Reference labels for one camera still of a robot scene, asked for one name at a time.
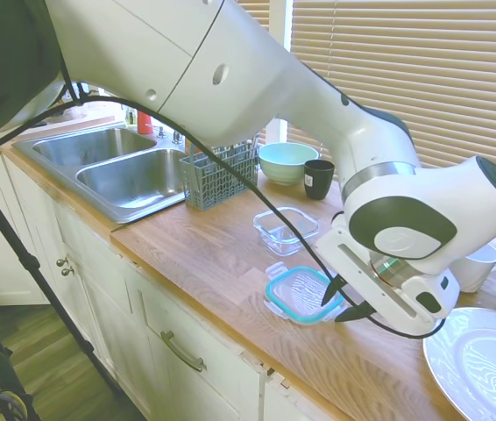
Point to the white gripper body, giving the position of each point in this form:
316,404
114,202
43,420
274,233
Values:
362,280

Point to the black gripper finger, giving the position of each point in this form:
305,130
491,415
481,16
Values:
333,290
355,314

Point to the clear lid with teal seal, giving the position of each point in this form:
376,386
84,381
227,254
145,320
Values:
296,294

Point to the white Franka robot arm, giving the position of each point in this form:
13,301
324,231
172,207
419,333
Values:
230,87

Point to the clear glass food container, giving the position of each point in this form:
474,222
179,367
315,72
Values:
274,239

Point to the black cup with label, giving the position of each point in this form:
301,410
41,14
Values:
318,180

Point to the white ceramic mug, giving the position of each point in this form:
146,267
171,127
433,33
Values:
478,269

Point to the mint green bowl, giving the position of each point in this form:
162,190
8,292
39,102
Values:
287,164

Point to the white dinner plate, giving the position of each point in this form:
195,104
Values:
480,368

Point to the grey plastic cutlery basket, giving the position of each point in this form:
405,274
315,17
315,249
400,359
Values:
213,184

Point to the white kitchen base cabinet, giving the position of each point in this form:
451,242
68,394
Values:
143,316

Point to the wide beige window blinds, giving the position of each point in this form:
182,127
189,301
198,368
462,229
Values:
427,79

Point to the chrome faucet fitting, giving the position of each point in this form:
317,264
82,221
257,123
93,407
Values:
160,130
177,137

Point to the stainless steel double sink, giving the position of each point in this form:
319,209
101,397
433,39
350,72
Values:
121,180

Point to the red bottle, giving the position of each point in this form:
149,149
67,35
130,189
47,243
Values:
144,123

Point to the clear soap bottle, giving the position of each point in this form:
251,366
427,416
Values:
131,117

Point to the round metal cabinet knob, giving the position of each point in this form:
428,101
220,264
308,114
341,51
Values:
60,261
68,271

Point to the beige blinds above sink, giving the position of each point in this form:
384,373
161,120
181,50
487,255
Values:
257,13

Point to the black camera tripod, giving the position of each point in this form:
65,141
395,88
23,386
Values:
11,228

